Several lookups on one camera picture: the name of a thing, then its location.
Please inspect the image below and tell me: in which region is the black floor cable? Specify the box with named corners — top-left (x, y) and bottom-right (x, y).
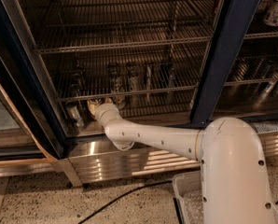
top-left (76, 179), bottom-right (174, 224)

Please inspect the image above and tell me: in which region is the dark can back left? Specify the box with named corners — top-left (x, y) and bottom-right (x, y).
top-left (71, 65), bottom-right (85, 97)

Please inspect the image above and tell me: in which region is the middle wire shelf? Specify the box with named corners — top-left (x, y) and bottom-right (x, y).
top-left (57, 50), bottom-right (202, 102)

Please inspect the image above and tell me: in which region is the white red can front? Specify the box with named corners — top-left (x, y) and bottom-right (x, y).
top-left (112, 85), bottom-right (126, 109)

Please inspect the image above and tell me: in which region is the brown can back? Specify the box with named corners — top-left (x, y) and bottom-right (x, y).
top-left (107, 63), bottom-right (120, 86)

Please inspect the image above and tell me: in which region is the blue can back right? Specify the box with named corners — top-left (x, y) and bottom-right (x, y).
top-left (160, 61), bottom-right (176, 88)

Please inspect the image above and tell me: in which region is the stainless steel glass fridge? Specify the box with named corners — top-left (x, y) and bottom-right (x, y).
top-left (0, 0), bottom-right (278, 186)

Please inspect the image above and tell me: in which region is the red coke can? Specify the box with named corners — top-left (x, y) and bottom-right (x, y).
top-left (88, 98), bottom-right (104, 108)

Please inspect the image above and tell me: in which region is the white red slim can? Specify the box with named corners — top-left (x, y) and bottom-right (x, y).
top-left (145, 63), bottom-right (153, 102)

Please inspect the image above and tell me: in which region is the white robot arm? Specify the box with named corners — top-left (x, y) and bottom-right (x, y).
top-left (90, 103), bottom-right (278, 224)

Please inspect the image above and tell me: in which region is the right compartment wire shelf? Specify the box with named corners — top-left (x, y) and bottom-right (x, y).
top-left (225, 15), bottom-right (278, 87)

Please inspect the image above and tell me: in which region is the silver white can back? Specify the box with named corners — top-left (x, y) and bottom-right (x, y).
top-left (127, 63), bottom-right (139, 91)

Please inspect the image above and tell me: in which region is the open glass fridge door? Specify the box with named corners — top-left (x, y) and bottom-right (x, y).
top-left (0, 56), bottom-right (62, 177)

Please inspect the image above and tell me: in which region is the silver can front left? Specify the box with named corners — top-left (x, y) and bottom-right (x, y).
top-left (65, 102), bottom-right (84, 128)

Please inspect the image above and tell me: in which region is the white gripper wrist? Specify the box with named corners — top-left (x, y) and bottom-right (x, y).
top-left (88, 97), bottom-right (123, 127)

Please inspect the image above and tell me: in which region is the clear plastic bin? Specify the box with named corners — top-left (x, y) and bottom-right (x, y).
top-left (173, 171), bottom-right (278, 224)

